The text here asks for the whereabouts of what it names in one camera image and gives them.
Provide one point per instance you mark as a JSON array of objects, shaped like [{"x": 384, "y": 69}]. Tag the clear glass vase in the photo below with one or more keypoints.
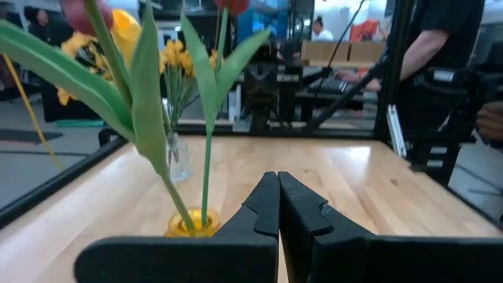
[{"x": 180, "y": 161}]

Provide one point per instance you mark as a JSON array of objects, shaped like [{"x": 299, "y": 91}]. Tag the person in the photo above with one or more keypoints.
[
  {"x": 323, "y": 35},
  {"x": 39, "y": 19},
  {"x": 452, "y": 23}
]

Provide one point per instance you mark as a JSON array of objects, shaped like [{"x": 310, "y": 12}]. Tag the blue panel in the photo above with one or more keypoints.
[{"x": 263, "y": 23}]

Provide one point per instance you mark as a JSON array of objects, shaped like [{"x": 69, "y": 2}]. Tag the black keyboard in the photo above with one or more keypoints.
[{"x": 330, "y": 85}]

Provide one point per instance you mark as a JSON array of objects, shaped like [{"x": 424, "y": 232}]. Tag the red artificial tulip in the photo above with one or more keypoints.
[
  {"x": 204, "y": 86},
  {"x": 147, "y": 98}
]

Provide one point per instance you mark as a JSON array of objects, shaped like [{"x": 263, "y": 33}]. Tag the black floor mat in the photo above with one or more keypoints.
[{"x": 27, "y": 135}]

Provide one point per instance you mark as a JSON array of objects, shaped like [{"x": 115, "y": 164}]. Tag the yellow glass vase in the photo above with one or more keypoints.
[{"x": 177, "y": 226}]

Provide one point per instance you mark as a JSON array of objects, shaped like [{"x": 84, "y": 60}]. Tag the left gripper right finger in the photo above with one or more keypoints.
[{"x": 322, "y": 251}]

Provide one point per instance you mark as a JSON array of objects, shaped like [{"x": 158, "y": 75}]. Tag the person's hand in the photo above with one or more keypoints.
[{"x": 491, "y": 122}]

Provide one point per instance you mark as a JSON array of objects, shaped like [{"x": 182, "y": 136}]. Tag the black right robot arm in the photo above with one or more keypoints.
[{"x": 432, "y": 129}]

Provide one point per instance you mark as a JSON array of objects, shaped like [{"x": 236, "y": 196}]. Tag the black aluminium table frame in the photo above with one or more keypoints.
[{"x": 59, "y": 181}]

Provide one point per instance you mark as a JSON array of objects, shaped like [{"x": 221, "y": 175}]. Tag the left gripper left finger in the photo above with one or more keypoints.
[{"x": 236, "y": 255}]

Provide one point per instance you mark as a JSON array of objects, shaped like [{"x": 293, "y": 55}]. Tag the yellow artificial flower bunch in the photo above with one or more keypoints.
[
  {"x": 175, "y": 53},
  {"x": 74, "y": 43}
]

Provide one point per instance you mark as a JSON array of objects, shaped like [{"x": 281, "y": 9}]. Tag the teal bar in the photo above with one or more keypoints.
[{"x": 78, "y": 123}]

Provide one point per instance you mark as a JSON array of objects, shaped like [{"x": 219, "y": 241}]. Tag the brown cardboard box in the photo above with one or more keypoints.
[
  {"x": 367, "y": 51},
  {"x": 324, "y": 51}
]

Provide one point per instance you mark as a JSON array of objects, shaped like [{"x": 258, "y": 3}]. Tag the white metal bracket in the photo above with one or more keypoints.
[{"x": 396, "y": 129}]

